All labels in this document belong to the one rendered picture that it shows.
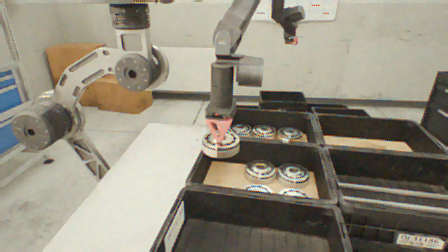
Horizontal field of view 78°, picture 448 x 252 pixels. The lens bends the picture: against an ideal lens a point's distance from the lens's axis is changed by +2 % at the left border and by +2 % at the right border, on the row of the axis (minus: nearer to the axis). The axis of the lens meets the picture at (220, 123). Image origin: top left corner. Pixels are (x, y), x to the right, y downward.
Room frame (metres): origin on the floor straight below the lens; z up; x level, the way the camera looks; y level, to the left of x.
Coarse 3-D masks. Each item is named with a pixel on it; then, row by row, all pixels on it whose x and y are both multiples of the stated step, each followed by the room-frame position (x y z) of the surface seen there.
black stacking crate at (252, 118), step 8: (240, 112) 1.16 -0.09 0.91; (248, 112) 1.15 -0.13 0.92; (256, 112) 1.15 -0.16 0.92; (264, 112) 1.14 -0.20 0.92; (272, 112) 1.13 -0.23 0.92; (232, 120) 1.17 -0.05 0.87; (240, 120) 1.16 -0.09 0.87; (248, 120) 1.15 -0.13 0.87; (256, 120) 1.15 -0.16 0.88; (264, 120) 1.14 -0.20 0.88; (272, 120) 1.13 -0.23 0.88; (280, 120) 1.13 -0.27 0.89; (288, 120) 1.12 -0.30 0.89; (296, 120) 1.11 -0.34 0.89; (304, 120) 1.11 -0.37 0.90; (296, 128) 1.11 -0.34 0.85; (304, 128) 1.10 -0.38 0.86; (312, 128) 0.97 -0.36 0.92; (312, 136) 0.94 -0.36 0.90
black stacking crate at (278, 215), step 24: (192, 192) 0.58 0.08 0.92; (192, 216) 0.58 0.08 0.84; (216, 216) 0.57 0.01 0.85; (240, 216) 0.56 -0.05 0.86; (264, 216) 0.54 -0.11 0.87; (288, 216) 0.53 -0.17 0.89; (312, 216) 0.52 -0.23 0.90; (192, 240) 0.51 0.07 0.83; (216, 240) 0.51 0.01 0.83; (240, 240) 0.51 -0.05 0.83; (264, 240) 0.51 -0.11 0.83; (288, 240) 0.51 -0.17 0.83; (312, 240) 0.51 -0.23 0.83; (336, 240) 0.45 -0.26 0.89
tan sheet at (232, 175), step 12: (216, 168) 0.83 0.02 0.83; (228, 168) 0.83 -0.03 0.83; (240, 168) 0.83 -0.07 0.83; (276, 168) 0.83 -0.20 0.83; (204, 180) 0.76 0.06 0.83; (216, 180) 0.76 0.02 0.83; (228, 180) 0.76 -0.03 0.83; (240, 180) 0.76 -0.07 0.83; (276, 180) 0.76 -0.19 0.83; (312, 180) 0.76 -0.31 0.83; (276, 192) 0.69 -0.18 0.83; (312, 192) 0.70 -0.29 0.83
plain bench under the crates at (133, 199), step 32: (160, 128) 1.43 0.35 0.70; (192, 128) 1.43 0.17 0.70; (128, 160) 1.09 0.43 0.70; (160, 160) 1.08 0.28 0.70; (192, 160) 1.08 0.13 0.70; (96, 192) 0.86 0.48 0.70; (128, 192) 0.86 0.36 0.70; (160, 192) 0.86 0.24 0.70; (64, 224) 0.69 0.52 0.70; (96, 224) 0.69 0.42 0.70; (128, 224) 0.69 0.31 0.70; (160, 224) 0.69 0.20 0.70
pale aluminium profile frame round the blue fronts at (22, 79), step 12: (0, 0) 2.16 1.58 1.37; (0, 12) 2.15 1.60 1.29; (12, 36) 2.17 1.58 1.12; (12, 48) 2.15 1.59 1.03; (24, 72) 2.18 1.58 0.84; (24, 84) 2.15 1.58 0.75; (24, 96) 2.15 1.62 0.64; (12, 108) 1.95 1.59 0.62; (24, 108) 2.05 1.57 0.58; (0, 120) 1.82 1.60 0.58; (0, 156) 1.77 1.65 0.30; (12, 156) 1.83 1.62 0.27; (36, 156) 2.04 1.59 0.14; (48, 156) 2.16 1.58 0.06; (24, 168) 1.89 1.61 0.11; (0, 180) 1.69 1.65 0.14
